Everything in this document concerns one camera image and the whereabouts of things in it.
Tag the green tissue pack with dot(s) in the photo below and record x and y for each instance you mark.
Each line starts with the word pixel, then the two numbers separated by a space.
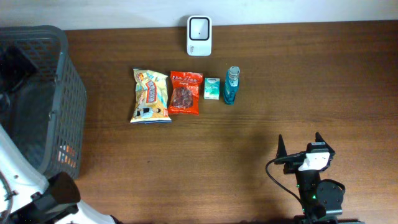
pixel 212 89

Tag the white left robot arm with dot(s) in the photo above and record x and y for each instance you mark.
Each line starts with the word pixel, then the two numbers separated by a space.
pixel 27 196

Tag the orange tissue pack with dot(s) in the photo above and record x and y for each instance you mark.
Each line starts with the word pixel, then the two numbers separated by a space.
pixel 68 155

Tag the yellow wipes bag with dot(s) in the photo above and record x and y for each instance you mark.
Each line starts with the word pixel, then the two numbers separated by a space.
pixel 151 97

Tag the grey plastic basket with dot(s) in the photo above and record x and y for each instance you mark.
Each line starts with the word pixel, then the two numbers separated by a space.
pixel 48 110

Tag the red candy bag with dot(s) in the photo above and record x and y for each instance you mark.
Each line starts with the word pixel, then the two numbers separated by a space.
pixel 186 92

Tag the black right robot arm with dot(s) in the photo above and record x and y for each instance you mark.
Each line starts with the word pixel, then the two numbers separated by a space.
pixel 321 199

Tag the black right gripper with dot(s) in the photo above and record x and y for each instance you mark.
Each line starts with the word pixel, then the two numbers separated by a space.
pixel 290 167

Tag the blue mouthwash bottle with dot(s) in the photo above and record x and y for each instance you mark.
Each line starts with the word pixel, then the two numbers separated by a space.
pixel 231 85

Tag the white barcode scanner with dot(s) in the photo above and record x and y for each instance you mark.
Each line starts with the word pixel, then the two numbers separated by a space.
pixel 199 36

